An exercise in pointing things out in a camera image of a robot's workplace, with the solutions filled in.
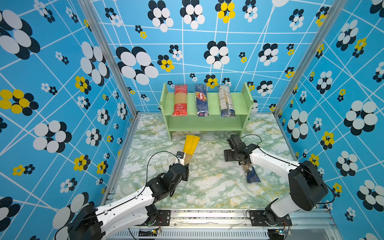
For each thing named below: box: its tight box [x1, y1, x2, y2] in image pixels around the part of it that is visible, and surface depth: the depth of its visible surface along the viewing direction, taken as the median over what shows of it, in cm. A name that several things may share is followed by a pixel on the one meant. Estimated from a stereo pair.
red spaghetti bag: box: [171, 84, 188, 117], surface depth 89 cm
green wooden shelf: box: [159, 82, 254, 141], surface depth 92 cm
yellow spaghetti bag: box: [183, 134, 201, 166], surface depth 88 cm
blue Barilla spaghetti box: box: [195, 84, 209, 117], surface depth 85 cm
